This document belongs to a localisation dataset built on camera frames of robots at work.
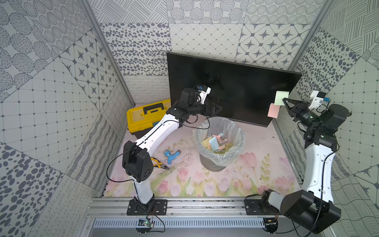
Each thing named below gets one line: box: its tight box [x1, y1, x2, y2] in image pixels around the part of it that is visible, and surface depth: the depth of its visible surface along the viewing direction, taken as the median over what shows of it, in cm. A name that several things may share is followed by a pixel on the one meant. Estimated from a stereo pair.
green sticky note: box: [274, 90, 290, 106], surface depth 68 cm
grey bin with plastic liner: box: [195, 116, 246, 172], surface depth 79 cm
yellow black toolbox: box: [126, 98, 172, 139], surface depth 94 cm
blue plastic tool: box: [163, 150, 181, 165], surface depth 93 cm
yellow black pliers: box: [150, 157, 170, 170], surface depth 90 cm
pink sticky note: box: [267, 102, 281, 119], surface depth 76 cm
